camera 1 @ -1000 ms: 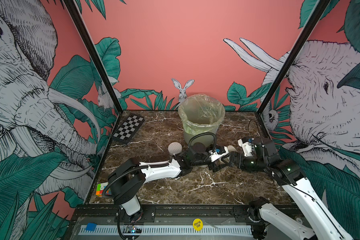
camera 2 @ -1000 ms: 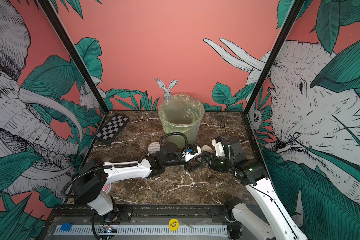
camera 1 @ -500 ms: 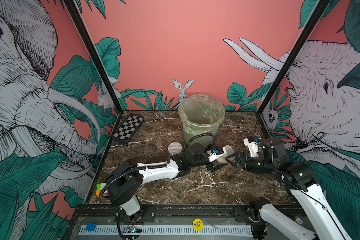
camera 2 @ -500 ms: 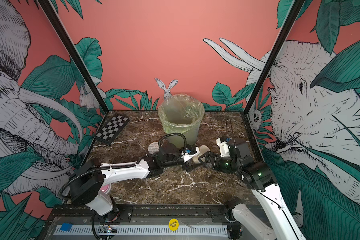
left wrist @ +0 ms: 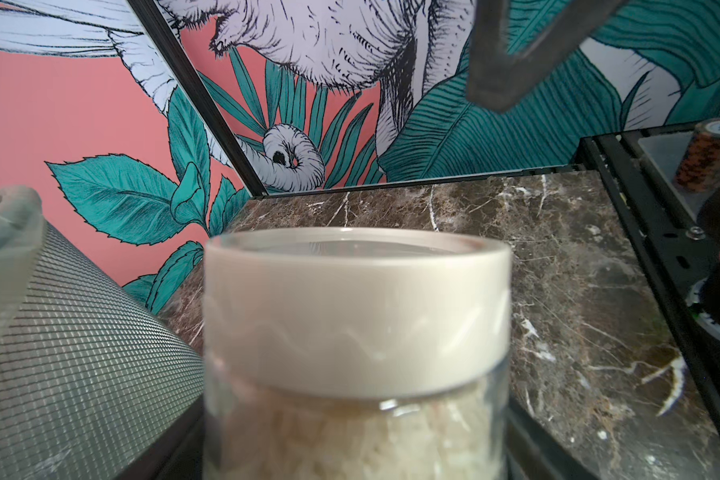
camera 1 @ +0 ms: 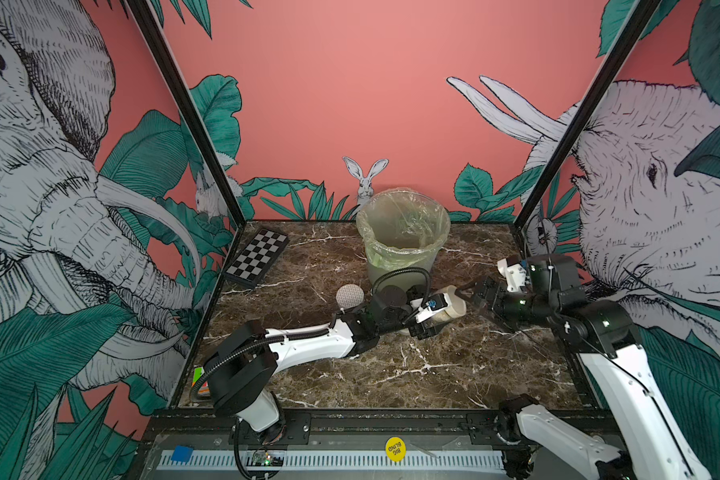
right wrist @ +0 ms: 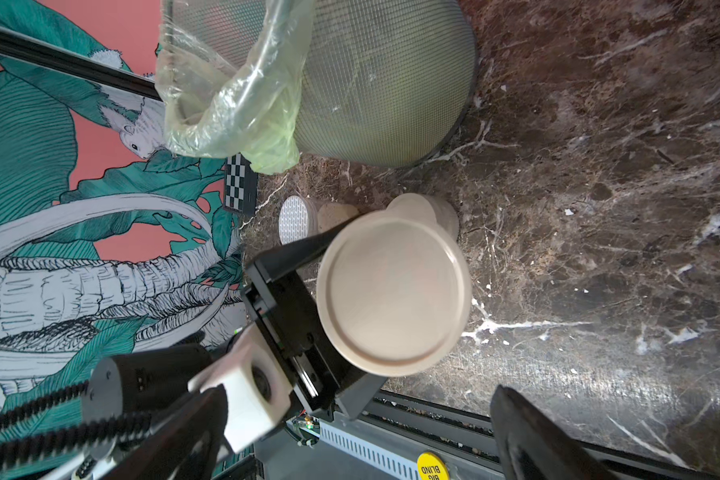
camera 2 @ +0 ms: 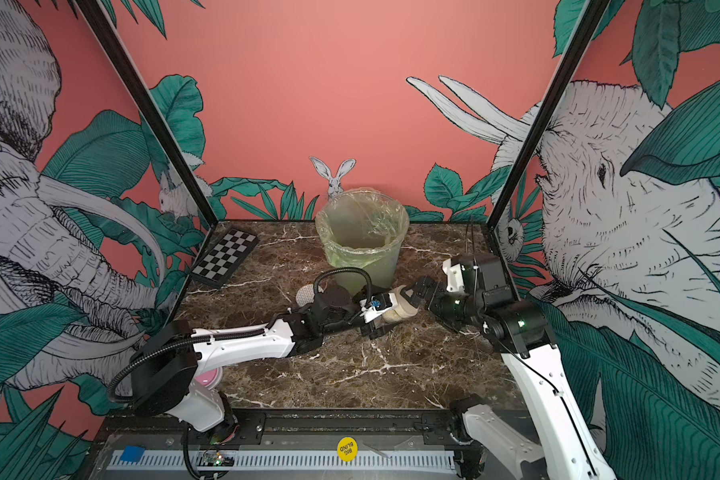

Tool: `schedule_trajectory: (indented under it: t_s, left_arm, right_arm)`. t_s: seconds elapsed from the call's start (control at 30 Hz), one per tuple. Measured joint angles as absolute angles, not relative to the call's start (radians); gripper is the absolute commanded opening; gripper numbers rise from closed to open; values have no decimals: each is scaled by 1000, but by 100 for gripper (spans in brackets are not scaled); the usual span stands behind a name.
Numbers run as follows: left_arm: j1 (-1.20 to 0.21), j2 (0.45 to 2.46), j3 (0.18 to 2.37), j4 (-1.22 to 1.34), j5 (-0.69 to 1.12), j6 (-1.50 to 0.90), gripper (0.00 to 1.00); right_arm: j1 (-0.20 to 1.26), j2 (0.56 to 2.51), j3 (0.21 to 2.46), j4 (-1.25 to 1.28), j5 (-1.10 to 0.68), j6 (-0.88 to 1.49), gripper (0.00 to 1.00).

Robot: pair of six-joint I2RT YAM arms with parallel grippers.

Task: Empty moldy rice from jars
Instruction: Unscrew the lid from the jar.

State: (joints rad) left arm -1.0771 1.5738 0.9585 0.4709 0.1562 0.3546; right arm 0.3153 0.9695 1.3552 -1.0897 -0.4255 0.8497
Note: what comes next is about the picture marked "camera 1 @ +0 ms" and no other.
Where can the black white checkerboard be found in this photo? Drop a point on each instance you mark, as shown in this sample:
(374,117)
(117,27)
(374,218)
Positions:
(254,261)

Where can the white bin with green bag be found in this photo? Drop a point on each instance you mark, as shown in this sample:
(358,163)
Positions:
(401,228)

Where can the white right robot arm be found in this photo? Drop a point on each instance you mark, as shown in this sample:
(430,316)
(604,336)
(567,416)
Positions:
(608,346)

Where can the blue tape piece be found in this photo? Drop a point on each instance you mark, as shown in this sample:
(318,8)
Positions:
(182,454)

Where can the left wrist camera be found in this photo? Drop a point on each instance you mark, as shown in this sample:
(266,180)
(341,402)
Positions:
(435,308)

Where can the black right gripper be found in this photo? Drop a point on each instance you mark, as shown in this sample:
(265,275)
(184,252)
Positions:
(489,286)

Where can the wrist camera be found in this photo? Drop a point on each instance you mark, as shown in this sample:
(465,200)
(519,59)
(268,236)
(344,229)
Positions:
(514,273)
(435,308)

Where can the jar with patterned lid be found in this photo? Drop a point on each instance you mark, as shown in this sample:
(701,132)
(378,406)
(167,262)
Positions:
(349,296)

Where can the white slotted cable duct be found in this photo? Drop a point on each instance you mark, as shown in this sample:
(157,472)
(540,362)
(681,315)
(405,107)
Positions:
(336,460)

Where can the colourful puzzle cube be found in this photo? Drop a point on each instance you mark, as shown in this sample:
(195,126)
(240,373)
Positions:
(200,387)

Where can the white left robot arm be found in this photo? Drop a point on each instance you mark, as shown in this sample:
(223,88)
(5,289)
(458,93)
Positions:
(236,375)

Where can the rice jar with beige lid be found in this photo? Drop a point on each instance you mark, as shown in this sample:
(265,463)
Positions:
(456,306)

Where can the yellow round sticker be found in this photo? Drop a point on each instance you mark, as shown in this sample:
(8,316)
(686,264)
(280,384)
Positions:
(395,449)

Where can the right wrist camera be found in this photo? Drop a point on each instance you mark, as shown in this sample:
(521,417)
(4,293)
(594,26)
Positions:
(514,273)

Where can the small green circuit board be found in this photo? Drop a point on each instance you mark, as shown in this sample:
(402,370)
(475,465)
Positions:
(266,460)

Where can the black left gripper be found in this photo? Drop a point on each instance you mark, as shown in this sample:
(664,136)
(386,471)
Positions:
(420,332)

